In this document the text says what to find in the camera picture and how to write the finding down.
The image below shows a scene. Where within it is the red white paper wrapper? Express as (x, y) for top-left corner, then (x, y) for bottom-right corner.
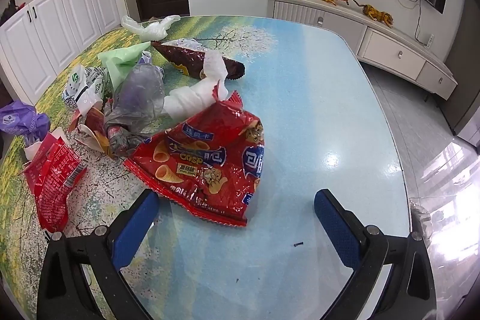
(68, 100), (112, 158)

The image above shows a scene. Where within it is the purple plastic bag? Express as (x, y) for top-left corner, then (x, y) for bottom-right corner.
(0, 100), (51, 149)

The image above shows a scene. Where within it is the grey translucent plastic bag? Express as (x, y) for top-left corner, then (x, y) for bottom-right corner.
(103, 63), (168, 158)

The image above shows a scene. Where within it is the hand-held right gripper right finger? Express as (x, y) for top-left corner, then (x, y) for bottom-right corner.
(314, 189), (438, 320)

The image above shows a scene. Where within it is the small red printed packet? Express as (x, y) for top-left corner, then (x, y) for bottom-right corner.
(23, 136), (89, 235)

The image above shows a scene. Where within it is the golden tiger figurine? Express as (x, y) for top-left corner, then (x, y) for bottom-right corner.
(361, 4), (394, 29)

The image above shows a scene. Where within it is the clear white plastic bag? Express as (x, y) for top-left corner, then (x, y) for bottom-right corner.
(120, 15), (182, 43)

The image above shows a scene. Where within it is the brown snack bag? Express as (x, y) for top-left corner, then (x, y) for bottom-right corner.
(151, 38), (247, 81)

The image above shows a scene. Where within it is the green paper napkin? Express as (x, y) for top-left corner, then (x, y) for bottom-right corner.
(97, 41), (153, 89)

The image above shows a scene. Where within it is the white green printed wrapper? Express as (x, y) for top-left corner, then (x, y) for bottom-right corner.
(61, 65), (110, 111)

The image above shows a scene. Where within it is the black television cable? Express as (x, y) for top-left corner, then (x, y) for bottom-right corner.
(397, 0), (430, 45)

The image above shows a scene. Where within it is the large red snack bag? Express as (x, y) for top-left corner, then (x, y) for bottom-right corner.
(123, 91), (265, 229)

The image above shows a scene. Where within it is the white television cabinet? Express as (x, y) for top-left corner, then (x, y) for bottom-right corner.
(264, 0), (458, 101)

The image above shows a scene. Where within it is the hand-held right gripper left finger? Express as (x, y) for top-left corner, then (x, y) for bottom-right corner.
(37, 189), (161, 320)

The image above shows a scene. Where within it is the crumpled white paper towel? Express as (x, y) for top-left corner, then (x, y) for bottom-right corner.
(164, 51), (229, 120)

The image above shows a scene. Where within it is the white floor cabinet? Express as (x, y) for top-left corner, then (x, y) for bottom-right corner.
(0, 0), (125, 105)

